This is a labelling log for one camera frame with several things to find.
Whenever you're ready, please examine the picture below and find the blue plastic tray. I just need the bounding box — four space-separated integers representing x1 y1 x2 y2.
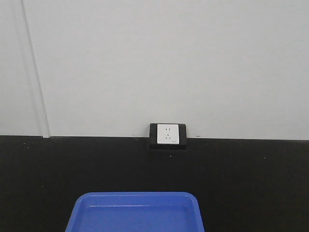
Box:
66 192 205 232

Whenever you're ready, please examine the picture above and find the white wall power socket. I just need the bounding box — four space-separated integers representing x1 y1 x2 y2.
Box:
149 123 187 150

